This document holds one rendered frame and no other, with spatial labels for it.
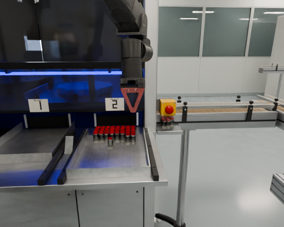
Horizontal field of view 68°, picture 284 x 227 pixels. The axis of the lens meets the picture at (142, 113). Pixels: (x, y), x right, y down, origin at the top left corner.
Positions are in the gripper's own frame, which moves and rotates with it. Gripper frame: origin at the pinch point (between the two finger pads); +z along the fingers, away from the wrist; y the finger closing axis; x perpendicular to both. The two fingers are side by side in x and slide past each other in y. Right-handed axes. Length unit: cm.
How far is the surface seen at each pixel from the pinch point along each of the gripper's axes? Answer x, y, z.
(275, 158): -172, 169, 89
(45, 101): 38, 36, 0
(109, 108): 10.1, 36.0, 3.9
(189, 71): -162, 495, -27
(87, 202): 25, 44, 55
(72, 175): 19.4, 1.1, 20.1
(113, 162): 7.2, 9.5, 19.9
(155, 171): -6.3, 0.1, 19.7
